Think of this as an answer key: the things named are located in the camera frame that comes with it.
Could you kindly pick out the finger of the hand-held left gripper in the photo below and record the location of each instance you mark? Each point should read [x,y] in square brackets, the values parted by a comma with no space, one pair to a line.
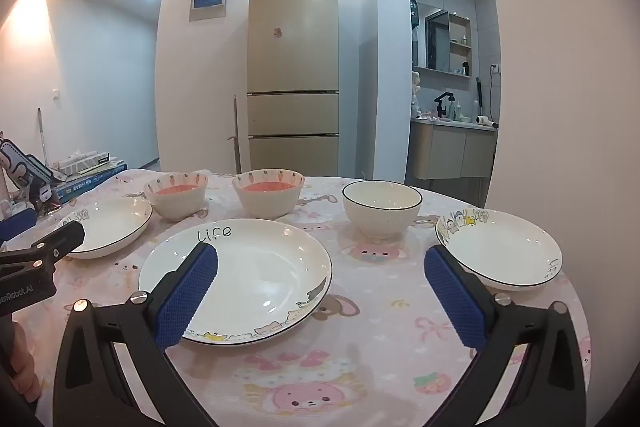
[17,224]
[60,239]

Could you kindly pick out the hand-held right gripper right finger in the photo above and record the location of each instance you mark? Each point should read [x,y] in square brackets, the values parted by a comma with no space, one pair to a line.
[455,302]

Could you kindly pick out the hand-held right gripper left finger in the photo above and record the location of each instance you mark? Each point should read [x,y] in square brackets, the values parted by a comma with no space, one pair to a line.
[185,297]

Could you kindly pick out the white cartoon print plate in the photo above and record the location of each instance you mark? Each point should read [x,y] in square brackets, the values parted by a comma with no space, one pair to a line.
[270,277]
[500,252]
[115,227]

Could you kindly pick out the pink carrot print bowl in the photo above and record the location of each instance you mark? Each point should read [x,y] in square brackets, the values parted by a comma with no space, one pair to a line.
[177,206]
[267,206]

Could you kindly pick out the white ribbed black-rimmed bowl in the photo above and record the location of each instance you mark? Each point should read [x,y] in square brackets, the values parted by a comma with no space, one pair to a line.
[382,219]

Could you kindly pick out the person's left hand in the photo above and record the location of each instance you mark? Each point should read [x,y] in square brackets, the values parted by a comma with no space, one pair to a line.
[25,367]

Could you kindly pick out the blue white cartoon cutout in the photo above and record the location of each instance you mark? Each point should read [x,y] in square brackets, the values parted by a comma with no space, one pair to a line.
[22,162]

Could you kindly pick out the blue book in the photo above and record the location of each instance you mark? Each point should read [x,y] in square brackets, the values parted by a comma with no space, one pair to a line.
[90,181]

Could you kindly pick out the pink cartoon printed tablecloth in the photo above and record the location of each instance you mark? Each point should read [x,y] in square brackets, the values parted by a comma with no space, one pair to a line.
[380,332]

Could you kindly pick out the beige bathroom vanity cabinet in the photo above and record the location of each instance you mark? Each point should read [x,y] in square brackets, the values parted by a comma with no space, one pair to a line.
[450,147]

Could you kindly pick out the white hair dryer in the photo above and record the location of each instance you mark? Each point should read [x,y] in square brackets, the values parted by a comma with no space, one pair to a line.
[485,121]

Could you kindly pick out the white bottle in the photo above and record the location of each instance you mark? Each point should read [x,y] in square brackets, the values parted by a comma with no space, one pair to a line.
[457,109]

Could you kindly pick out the black faucet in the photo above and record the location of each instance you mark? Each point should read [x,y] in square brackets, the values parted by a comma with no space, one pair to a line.
[442,104]

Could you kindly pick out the black hanging hair tool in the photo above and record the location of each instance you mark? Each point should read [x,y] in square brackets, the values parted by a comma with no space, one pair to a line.
[479,94]

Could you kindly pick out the white plush toy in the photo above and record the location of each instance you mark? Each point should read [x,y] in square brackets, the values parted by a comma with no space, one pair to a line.
[416,89]

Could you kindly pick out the beige three-door fridge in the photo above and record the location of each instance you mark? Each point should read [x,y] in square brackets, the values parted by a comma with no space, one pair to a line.
[292,67]

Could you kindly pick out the bathroom mirror cabinet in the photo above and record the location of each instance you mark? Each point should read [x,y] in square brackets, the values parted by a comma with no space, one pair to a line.
[447,42]

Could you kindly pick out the dark hanging garment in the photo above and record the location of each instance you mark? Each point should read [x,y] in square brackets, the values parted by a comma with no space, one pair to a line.
[414,9]

